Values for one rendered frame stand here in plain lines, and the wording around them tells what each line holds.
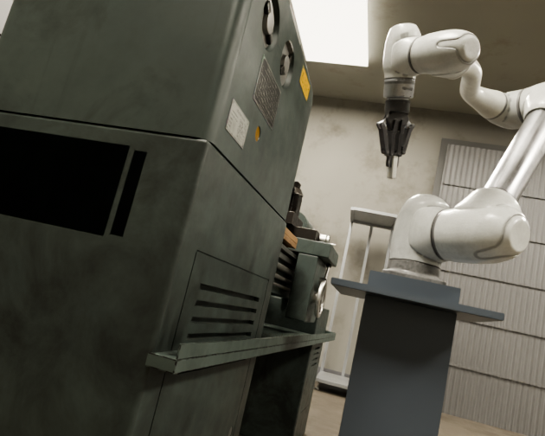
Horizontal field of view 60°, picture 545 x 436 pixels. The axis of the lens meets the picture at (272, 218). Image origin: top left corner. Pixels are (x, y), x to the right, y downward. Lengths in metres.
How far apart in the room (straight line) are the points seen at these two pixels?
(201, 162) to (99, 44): 0.30
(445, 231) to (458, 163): 4.00
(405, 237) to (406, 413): 0.49
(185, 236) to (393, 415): 0.87
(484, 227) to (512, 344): 3.89
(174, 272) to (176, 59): 0.35
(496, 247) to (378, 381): 0.47
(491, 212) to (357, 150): 4.13
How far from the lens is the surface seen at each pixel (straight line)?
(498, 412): 5.19
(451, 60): 1.34
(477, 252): 1.35
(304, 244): 1.90
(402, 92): 1.46
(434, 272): 1.47
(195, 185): 0.72
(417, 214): 1.46
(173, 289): 0.71
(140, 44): 0.87
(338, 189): 5.27
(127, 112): 0.82
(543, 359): 5.25
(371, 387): 1.39
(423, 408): 1.40
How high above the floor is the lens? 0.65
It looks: 10 degrees up
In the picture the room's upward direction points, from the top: 13 degrees clockwise
